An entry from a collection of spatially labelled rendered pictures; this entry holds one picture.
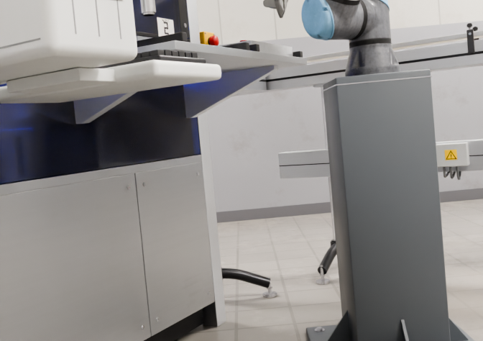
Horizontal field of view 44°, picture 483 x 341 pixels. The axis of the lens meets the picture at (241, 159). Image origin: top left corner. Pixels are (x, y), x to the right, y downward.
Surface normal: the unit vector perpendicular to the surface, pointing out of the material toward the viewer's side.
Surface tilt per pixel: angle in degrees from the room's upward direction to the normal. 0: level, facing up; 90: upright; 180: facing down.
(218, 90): 90
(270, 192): 90
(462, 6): 90
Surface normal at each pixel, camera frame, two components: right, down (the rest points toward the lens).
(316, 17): -0.86, 0.21
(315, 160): -0.50, 0.09
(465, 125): 0.00, 0.05
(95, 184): 0.87, -0.05
